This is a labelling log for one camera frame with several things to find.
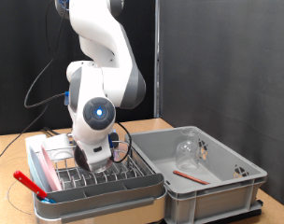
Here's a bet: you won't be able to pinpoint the blue handled utensil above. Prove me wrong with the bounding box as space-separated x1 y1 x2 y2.
40 196 58 205

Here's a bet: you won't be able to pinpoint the grey cutlery holder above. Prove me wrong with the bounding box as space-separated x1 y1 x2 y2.
34 173 165 214

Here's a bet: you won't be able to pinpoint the long hanging black cable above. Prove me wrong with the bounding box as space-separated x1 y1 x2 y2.
0 0 68 164

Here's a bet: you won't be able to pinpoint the clear wine glass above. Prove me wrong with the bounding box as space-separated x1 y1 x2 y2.
175 128 201 172

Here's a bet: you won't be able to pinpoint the black camera cable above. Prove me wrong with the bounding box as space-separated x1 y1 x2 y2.
23 0 133 164

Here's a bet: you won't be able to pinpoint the dark grey backdrop panel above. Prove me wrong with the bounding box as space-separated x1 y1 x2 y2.
159 0 284 211

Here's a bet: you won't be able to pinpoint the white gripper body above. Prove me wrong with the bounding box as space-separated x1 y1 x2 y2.
85 152 113 172

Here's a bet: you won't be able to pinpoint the black cables on table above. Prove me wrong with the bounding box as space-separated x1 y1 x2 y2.
40 126 61 138

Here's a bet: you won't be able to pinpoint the black backdrop curtain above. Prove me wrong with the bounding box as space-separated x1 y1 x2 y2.
0 0 157 136

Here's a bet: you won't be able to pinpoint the pink plastic plate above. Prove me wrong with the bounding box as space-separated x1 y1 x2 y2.
39 144 64 191

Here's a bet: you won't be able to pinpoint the steel wire dish rack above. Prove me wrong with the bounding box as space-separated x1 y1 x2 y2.
32 140 168 224

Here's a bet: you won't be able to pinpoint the aluminium frame post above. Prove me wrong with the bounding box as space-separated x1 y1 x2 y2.
153 0 162 119

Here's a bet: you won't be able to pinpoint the white box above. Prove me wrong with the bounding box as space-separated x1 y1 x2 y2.
42 133 75 161

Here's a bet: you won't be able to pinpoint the brown wooden stick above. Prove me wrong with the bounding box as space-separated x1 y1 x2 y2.
172 169 211 186

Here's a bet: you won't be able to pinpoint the grey plastic crate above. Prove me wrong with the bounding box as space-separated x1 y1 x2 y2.
124 125 268 224

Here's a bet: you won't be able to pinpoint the light blue plastic plate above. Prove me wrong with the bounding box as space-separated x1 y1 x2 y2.
27 145 52 194

